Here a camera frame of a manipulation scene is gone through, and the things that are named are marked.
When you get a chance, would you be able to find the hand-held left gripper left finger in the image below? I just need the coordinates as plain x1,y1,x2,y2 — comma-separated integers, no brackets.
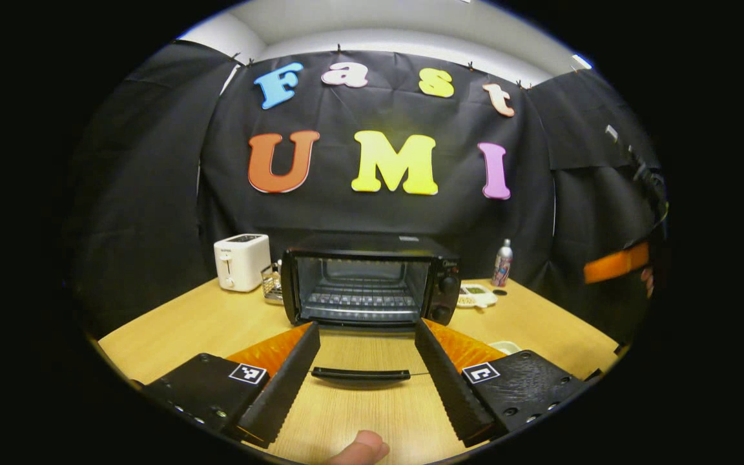
143,322,322,450

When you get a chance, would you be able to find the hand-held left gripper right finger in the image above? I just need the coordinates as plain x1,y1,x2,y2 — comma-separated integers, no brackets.
414,318,589,448

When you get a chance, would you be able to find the black electric oven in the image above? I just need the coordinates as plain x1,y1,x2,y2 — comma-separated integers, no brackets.
280,234,463,387

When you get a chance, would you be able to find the white divided snack tray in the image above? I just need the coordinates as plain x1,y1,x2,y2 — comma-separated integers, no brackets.
456,283,499,309

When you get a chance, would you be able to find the silver spray bottle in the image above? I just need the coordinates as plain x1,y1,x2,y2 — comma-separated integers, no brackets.
491,239,514,288

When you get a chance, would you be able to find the white toaster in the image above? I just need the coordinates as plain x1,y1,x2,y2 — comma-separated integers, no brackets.
213,233,272,293

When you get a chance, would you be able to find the black backdrop cloth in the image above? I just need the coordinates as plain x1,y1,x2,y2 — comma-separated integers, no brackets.
65,40,667,336

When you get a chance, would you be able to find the metal wire basket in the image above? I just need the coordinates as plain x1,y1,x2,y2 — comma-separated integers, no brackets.
261,260,285,305

